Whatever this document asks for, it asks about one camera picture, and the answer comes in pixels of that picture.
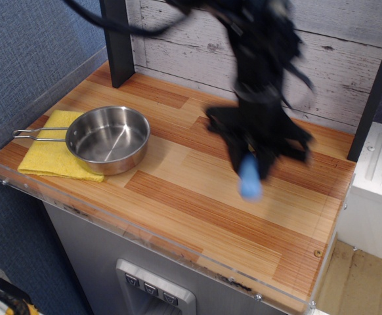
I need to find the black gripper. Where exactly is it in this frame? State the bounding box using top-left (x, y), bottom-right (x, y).
top-left (205, 91), bottom-right (313, 180)

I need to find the blue and grey toy spoon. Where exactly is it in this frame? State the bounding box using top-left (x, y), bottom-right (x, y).
top-left (238, 153), bottom-right (263, 201)

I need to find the stainless steel pot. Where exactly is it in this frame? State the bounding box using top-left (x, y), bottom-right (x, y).
top-left (12, 106), bottom-right (150, 176)

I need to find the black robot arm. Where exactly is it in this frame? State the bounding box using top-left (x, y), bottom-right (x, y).
top-left (169, 1), bottom-right (313, 183)

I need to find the yellow object bottom left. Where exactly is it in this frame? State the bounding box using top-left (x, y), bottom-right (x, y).
top-left (0, 291), bottom-right (39, 314)

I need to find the white appliance at right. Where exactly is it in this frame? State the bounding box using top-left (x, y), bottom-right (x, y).
top-left (336, 123), bottom-right (382, 259)

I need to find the grey cabinet with dispenser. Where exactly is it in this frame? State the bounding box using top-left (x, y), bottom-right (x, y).
top-left (45, 203), bottom-right (281, 314)

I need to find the yellow cloth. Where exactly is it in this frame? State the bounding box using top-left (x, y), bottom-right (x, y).
top-left (18, 110), bottom-right (104, 182)

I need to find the black right frame post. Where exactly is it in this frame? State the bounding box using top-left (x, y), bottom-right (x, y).
top-left (347, 59), bottom-right (382, 162)

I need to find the black frame post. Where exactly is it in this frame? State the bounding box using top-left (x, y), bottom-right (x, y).
top-left (347, 59), bottom-right (382, 162)
top-left (100, 0), bottom-right (135, 88)

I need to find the black cable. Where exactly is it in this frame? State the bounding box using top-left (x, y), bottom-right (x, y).
top-left (62, 0), bottom-right (198, 37)

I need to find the black left frame post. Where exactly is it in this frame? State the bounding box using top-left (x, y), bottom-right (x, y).
top-left (100, 0), bottom-right (135, 88)

